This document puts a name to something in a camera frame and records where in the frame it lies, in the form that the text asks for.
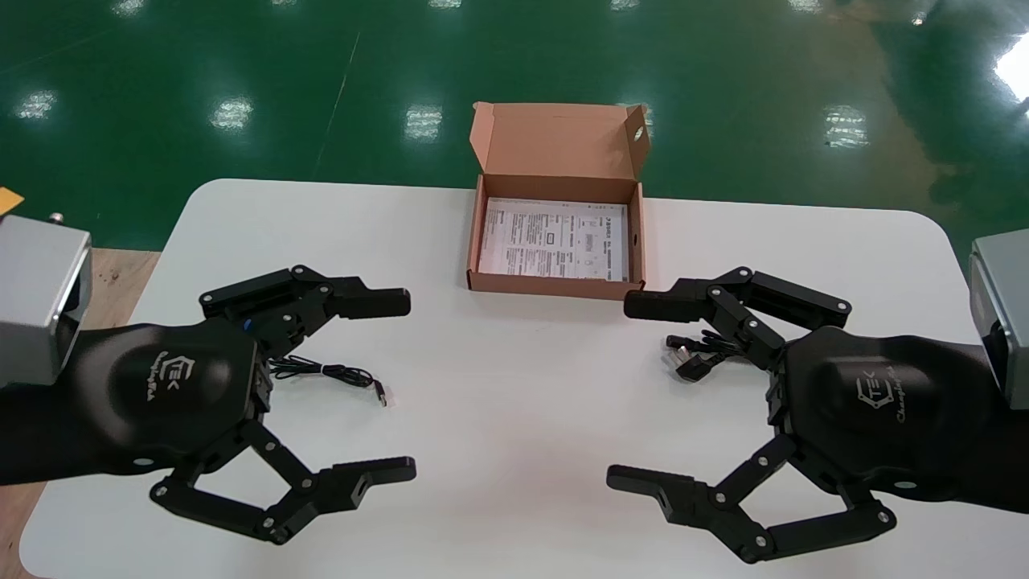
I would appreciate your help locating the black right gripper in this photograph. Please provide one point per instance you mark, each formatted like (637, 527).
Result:
(884, 410)

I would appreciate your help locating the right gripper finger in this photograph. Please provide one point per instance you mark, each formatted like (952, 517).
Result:
(667, 304)

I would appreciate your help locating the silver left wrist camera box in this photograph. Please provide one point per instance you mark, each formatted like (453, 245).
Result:
(32, 297)

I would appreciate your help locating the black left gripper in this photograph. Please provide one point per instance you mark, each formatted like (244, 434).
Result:
(161, 386)

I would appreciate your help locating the printed white paper manual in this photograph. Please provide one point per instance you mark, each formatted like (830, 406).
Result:
(555, 241)

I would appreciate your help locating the brown cardboard storage box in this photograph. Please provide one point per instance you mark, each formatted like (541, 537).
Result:
(555, 141)

